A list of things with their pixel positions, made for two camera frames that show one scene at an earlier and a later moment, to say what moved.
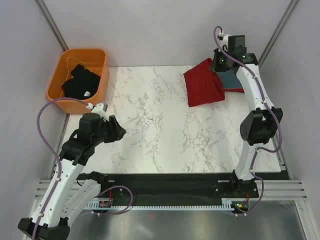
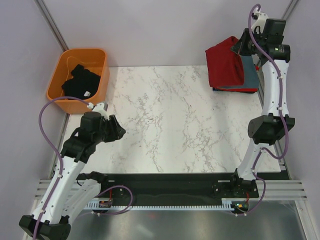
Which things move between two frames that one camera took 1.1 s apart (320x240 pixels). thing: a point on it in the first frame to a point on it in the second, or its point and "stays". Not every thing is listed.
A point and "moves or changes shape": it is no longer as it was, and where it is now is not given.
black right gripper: x=216 y=67 to x=240 y=47
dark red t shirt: x=204 y=85 moves or changes shape
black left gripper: x=116 y=131 stays
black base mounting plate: x=177 y=187 stays
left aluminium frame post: x=54 y=28 stays
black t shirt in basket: x=84 y=84 stays
